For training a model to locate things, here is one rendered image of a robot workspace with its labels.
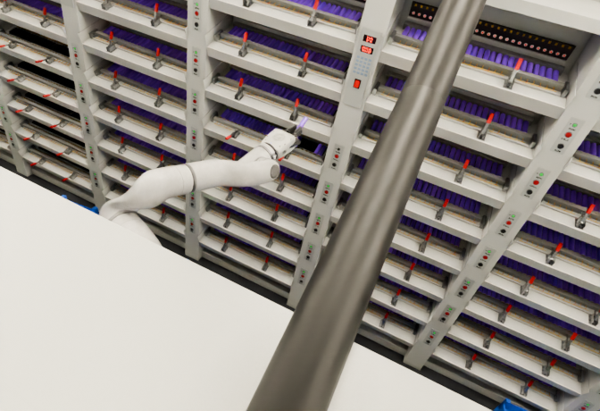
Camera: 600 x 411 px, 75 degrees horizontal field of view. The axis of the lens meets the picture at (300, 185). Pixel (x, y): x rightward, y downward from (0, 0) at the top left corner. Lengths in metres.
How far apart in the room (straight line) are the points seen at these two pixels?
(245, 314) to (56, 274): 0.09
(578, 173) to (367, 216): 1.44
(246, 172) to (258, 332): 1.06
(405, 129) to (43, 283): 0.18
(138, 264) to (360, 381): 0.12
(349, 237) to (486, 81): 1.31
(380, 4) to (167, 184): 0.88
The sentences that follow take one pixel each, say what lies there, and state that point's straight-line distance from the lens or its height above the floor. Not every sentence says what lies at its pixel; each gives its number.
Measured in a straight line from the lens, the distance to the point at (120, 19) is 2.03.
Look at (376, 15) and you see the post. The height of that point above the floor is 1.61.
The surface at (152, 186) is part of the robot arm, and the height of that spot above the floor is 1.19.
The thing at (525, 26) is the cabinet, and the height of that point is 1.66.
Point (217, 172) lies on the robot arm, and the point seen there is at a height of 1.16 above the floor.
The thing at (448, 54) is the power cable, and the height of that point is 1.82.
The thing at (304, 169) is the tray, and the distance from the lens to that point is 1.72.
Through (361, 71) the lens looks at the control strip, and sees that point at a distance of 1.48.
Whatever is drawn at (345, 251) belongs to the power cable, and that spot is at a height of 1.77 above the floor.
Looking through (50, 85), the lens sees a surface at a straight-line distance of 2.67.
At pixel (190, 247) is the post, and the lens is 2.47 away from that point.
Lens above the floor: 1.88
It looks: 36 degrees down
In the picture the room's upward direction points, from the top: 13 degrees clockwise
